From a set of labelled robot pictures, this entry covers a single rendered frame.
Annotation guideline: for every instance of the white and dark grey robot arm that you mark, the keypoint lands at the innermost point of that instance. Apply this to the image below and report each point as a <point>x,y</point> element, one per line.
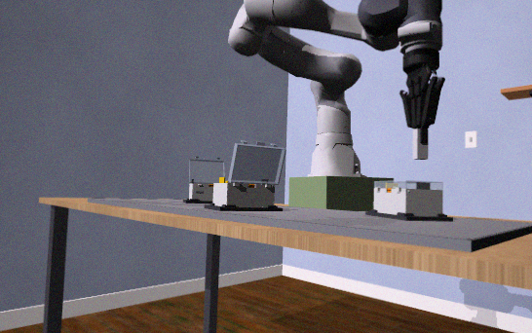
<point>378,23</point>

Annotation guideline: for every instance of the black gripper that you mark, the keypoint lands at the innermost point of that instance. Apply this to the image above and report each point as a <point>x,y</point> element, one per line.
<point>423,64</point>

